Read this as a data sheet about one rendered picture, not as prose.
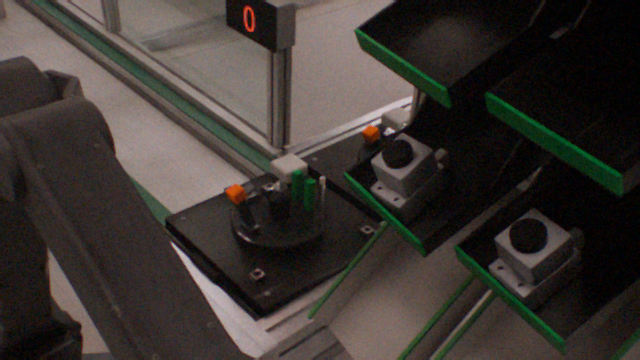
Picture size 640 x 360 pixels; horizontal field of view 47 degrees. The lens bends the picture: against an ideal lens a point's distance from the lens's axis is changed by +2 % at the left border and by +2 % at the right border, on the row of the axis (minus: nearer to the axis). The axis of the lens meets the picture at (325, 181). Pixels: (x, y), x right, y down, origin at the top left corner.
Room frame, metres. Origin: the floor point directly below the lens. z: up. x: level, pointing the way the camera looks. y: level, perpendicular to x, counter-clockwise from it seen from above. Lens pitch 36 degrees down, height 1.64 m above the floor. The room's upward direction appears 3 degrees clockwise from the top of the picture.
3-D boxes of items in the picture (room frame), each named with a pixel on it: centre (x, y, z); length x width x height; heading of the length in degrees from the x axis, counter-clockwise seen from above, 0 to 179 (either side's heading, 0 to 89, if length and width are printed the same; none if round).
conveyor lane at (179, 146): (1.05, 0.25, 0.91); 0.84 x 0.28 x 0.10; 43
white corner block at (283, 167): (0.95, 0.06, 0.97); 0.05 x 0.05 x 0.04; 43
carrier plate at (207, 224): (0.81, 0.06, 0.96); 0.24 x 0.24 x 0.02; 43
